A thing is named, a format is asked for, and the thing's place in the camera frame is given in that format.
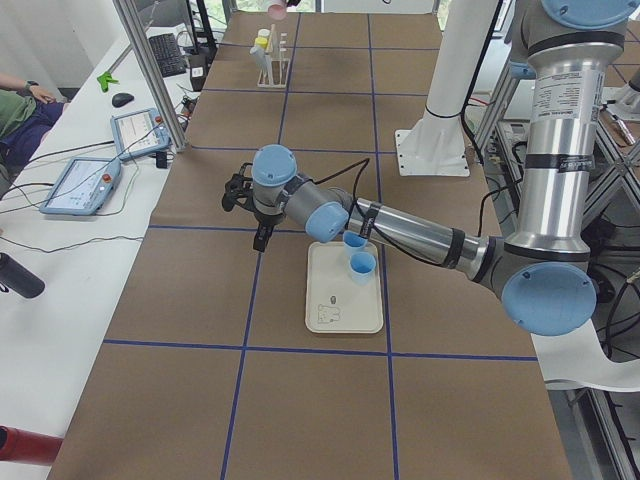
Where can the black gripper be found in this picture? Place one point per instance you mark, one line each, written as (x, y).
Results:
(264, 220)

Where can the grey plastic cup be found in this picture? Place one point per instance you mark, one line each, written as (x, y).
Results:
(259, 55)

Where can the yellow plastic cup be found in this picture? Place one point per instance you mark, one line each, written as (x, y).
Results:
(262, 42)

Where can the pink plastic cup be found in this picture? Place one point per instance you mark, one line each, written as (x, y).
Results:
(277, 9)

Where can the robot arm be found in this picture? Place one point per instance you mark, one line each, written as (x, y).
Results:
(539, 271)

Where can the blue plastic cup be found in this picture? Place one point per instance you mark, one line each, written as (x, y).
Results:
(362, 266)
(352, 244)

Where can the cream tray with bunny print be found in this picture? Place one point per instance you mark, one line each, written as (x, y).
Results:
(335, 304)

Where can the robot teach pendant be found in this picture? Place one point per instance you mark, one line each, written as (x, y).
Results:
(83, 187)
(139, 133)

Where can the black box with white label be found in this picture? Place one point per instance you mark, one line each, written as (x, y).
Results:
(198, 69)

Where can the black keyboard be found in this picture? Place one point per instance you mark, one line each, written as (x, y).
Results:
(167, 54)

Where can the black computer mouse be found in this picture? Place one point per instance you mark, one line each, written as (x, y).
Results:
(119, 100)

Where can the green clamp on rod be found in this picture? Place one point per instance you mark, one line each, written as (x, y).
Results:
(105, 80)

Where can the black water bottle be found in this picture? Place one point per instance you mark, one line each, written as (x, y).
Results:
(15, 277)

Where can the seated person in green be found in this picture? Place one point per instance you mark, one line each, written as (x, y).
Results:
(28, 113)

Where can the red bottle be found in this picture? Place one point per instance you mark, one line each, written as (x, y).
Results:
(26, 447)

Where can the white wire cup rack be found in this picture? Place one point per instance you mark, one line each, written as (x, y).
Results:
(279, 61)

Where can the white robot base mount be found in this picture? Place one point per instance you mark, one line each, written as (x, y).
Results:
(435, 145)

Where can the aluminium profile post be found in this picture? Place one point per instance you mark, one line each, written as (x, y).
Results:
(139, 42)

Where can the aluminium frame side table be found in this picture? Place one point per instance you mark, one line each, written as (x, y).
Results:
(592, 374)

